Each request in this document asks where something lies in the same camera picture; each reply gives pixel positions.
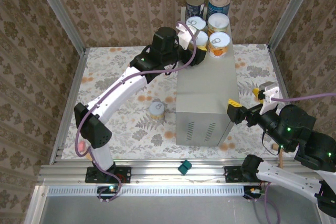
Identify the yellow label tin can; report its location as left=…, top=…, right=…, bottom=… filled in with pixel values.
left=148, top=101, right=166, bottom=120
left=193, top=30, right=209, bottom=51

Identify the orange fruit label tin can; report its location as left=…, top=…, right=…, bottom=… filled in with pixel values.
left=207, top=31, right=232, bottom=59

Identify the green label tin can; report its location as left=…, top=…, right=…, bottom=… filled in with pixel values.
left=185, top=16, right=207, bottom=32

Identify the can with white plastic lid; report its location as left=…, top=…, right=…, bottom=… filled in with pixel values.
left=207, top=13, right=230, bottom=36

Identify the dark blue label tin can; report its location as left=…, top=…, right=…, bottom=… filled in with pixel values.
left=185, top=0, right=205, bottom=20

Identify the light blue label tin can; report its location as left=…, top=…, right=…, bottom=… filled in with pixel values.
left=206, top=0, right=232, bottom=16

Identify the grey metal box counter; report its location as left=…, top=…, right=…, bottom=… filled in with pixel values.
left=175, top=6, right=242, bottom=146

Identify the small wooden mallet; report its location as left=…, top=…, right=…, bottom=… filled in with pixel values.
left=271, top=143, right=286, bottom=168

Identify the teal toy block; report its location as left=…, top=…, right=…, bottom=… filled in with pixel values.
left=177, top=159, right=192, bottom=175

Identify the right controller board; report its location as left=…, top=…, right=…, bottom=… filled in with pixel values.
left=243, top=185, right=266, bottom=200

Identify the floral patterned table cover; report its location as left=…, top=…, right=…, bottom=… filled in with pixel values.
left=61, top=44, right=292, bottom=161

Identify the grey metal tray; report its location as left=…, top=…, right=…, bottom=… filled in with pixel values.
left=25, top=184, right=331, bottom=224

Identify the left controller board green light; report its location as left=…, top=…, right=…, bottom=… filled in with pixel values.
left=97, top=185, right=122, bottom=200

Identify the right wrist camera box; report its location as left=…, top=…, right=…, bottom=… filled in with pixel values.
left=258, top=81, right=279, bottom=116

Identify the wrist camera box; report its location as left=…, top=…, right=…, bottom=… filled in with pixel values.
left=175, top=23, right=200, bottom=50
left=258, top=81, right=279, bottom=116

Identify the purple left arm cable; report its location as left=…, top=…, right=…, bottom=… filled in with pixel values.
left=75, top=20, right=198, bottom=204

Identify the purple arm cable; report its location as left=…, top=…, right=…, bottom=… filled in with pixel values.
left=264, top=93, right=336, bottom=224
left=75, top=20, right=198, bottom=204

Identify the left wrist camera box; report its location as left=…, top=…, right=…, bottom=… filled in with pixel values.
left=175, top=23, right=200, bottom=50

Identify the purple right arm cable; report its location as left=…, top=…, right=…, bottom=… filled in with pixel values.
left=264, top=93, right=336, bottom=224

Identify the right aluminium frame post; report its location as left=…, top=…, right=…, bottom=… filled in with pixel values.
left=267, top=0, right=320, bottom=51

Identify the aluminium frame post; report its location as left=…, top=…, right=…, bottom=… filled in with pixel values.
left=30, top=0, right=87, bottom=53
left=267, top=0, right=320, bottom=51

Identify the left aluminium side rail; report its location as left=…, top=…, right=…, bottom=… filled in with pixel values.
left=48, top=48, right=89, bottom=164

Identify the aluminium front mounting rail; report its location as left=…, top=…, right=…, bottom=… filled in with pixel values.
left=36, top=159, right=323, bottom=185

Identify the slotted white cable duct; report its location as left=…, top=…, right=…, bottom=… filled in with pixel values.
left=47, top=185, right=249, bottom=197

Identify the left aluminium frame post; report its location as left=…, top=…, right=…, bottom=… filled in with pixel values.
left=30, top=0, right=87, bottom=53

